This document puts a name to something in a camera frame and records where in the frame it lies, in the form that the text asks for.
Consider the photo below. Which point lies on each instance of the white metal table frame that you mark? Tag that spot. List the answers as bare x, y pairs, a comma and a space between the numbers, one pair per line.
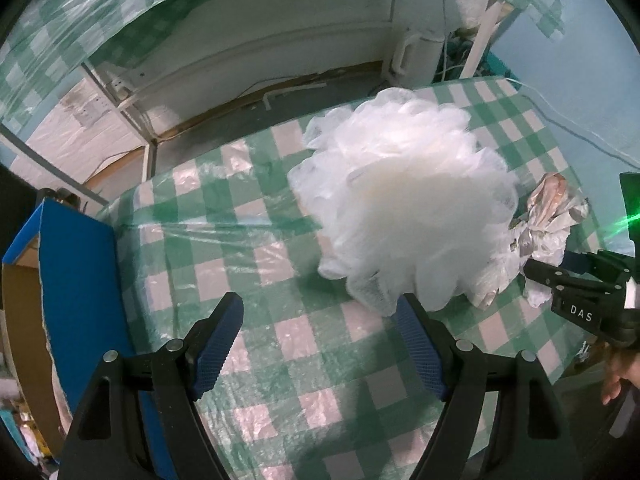
482, 35

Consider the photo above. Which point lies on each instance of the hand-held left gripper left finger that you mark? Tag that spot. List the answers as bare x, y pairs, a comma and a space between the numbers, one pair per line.
220, 345

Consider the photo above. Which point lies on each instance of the black webcam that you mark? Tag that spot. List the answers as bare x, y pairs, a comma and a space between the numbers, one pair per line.
65, 196

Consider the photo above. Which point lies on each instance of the white mesh bath loofah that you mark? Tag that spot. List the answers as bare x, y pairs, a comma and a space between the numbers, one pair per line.
400, 195

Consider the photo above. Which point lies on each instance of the white electric kettle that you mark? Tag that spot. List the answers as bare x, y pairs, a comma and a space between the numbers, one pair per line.
415, 60

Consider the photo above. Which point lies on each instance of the white wall socket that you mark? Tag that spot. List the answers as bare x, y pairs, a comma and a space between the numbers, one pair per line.
94, 114

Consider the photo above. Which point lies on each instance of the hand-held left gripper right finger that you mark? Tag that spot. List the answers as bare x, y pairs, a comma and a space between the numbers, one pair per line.
420, 345

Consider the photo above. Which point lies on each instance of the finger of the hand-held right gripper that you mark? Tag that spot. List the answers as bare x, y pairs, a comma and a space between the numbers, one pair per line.
555, 276
595, 262

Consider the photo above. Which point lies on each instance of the teal plastic basket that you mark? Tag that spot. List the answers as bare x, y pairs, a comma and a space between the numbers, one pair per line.
500, 67

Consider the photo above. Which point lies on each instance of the person's right hand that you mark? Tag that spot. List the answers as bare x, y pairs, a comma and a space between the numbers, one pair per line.
617, 375

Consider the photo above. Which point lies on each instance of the white plastic bag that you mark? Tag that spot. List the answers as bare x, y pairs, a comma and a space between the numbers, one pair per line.
550, 220

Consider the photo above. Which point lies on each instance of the blue-edged cardboard box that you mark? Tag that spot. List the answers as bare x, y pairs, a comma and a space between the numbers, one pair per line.
85, 270

